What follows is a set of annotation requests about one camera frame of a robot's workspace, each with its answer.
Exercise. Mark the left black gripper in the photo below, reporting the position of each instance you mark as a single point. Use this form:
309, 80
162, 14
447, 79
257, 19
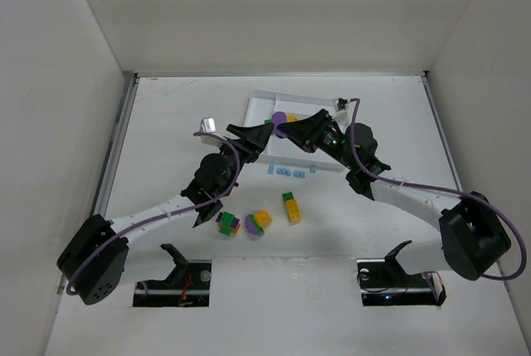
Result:
247, 148

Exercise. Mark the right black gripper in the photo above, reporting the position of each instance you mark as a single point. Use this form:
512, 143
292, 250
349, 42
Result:
314, 132

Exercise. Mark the purple round lego piece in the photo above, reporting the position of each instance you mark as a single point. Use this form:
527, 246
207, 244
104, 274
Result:
279, 117

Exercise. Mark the yellow long lego brick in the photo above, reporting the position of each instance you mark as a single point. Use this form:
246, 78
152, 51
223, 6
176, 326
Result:
293, 211

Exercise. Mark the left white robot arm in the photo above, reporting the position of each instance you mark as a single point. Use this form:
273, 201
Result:
94, 261

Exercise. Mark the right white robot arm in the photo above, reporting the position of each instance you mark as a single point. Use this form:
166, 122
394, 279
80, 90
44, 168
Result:
471, 237

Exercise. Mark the white divided sorting tray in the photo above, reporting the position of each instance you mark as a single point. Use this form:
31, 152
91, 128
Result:
263, 104

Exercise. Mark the green purple yellow lego cluster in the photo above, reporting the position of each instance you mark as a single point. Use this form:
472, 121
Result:
228, 224

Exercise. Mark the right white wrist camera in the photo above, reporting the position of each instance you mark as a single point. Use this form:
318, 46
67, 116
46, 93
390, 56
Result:
341, 109

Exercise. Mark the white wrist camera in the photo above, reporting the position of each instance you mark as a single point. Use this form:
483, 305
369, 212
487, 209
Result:
207, 129
341, 109

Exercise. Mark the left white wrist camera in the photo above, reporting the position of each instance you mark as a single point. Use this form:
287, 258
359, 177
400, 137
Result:
207, 129

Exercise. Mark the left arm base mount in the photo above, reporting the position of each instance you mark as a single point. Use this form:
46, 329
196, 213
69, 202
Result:
187, 285

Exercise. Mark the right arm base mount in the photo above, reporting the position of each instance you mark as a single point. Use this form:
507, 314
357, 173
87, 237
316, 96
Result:
383, 282

